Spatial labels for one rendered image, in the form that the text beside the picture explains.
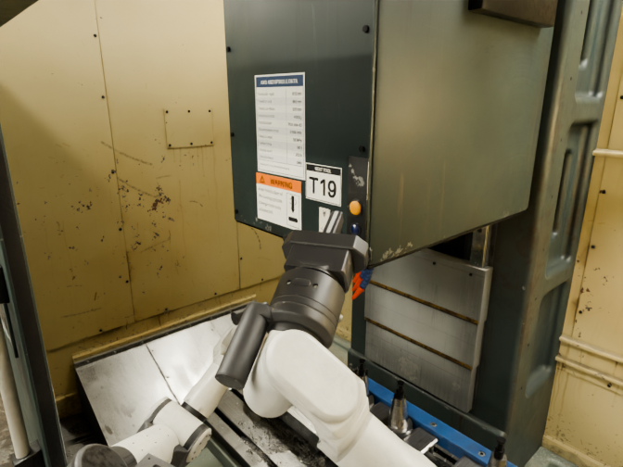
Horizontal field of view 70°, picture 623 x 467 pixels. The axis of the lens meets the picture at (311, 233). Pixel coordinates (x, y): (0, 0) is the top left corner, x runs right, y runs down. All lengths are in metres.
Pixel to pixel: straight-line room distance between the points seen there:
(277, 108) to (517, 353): 1.03
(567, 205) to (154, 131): 1.55
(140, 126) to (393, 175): 1.33
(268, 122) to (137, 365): 1.41
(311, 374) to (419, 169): 0.50
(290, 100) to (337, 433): 0.62
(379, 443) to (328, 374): 0.09
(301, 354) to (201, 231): 1.68
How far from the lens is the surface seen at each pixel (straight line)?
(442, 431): 1.07
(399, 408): 1.03
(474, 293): 1.46
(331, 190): 0.83
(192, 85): 2.05
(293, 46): 0.90
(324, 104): 0.83
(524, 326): 1.49
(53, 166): 1.87
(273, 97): 0.95
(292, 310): 0.52
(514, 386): 1.59
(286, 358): 0.47
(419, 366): 1.71
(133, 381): 2.07
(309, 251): 0.60
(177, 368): 2.11
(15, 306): 1.10
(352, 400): 0.49
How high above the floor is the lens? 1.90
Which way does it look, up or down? 17 degrees down
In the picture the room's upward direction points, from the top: straight up
